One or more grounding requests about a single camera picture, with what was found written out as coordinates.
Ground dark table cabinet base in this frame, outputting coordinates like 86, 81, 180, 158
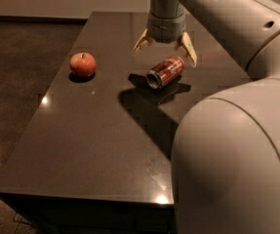
0, 192, 178, 234

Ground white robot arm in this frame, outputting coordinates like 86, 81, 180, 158
139, 0, 280, 234

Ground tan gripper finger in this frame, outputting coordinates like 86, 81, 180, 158
132, 29, 153, 54
176, 32, 197, 67

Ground red coke can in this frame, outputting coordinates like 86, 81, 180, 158
146, 56, 184, 89

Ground red apple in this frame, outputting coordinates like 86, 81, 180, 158
69, 53, 97, 78

